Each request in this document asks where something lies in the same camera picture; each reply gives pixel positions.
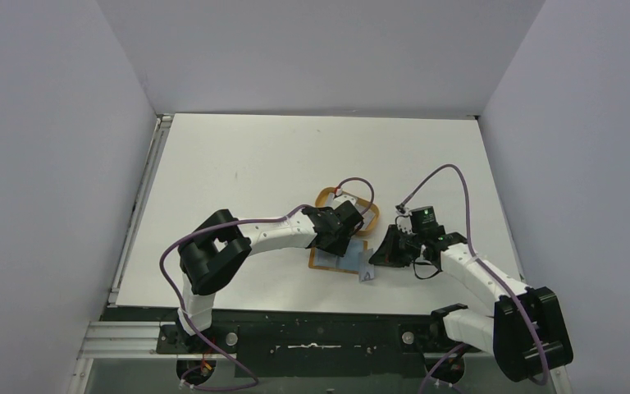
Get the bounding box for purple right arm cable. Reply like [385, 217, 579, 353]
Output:
[395, 163, 550, 394]

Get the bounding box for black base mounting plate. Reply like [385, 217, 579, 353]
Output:
[155, 307, 482, 384]

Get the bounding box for tan oval tray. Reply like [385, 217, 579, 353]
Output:
[315, 187, 380, 237]

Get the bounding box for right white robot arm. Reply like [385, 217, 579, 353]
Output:
[368, 206, 573, 382]

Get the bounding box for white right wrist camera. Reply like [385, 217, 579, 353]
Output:
[395, 204, 410, 231]

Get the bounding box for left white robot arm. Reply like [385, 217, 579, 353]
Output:
[176, 201, 364, 352]

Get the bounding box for aluminium side rail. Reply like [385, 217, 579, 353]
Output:
[107, 113, 175, 307]

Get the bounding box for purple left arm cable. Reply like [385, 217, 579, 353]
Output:
[158, 176, 376, 392]

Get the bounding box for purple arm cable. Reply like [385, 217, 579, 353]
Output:
[158, 176, 376, 392]
[395, 163, 550, 394]

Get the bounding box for orange leather card holder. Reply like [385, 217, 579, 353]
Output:
[308, 239, 373, 275]

